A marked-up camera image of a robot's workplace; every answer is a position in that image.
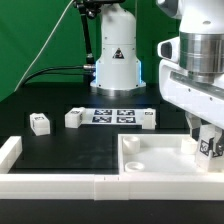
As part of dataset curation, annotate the sheet of fiducial tags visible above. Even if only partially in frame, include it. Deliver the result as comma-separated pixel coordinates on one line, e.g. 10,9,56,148
82,108,143,125

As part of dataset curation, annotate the white square tabletop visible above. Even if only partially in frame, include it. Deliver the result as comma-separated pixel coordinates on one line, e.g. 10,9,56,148
118,134,224,174

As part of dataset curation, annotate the white cable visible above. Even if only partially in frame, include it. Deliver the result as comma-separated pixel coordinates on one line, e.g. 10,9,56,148
13,0,75,93

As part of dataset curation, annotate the black cable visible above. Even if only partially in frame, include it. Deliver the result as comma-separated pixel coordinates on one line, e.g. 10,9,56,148
20,64,97,88

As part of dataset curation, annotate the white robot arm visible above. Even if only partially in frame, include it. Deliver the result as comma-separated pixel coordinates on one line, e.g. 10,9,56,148
90,0,224,131

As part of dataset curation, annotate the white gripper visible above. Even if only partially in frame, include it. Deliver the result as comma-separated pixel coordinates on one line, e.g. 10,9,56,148
157,37,224,140

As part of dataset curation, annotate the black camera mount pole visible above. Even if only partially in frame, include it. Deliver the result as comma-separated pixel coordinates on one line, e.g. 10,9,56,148
73,0,100,64

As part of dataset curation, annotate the white U-shaped obstacle fence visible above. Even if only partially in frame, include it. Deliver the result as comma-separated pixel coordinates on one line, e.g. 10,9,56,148
0,136,224,200

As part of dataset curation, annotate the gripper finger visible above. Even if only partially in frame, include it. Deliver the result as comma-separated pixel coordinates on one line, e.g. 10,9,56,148
215,135,224,157

